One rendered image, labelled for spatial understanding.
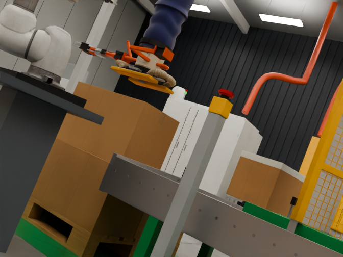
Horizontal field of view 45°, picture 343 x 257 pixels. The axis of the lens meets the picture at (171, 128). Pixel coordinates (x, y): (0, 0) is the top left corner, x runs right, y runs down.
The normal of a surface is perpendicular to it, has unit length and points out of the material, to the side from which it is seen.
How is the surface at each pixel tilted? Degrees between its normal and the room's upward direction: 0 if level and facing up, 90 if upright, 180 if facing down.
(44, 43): 86
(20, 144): 90
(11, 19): 96
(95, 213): 90
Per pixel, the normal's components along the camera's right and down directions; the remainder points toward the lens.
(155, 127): 0.77, 0.26
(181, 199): -0.51, -0.29
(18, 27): 0.32, 0.11
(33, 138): 0.59, 0.17
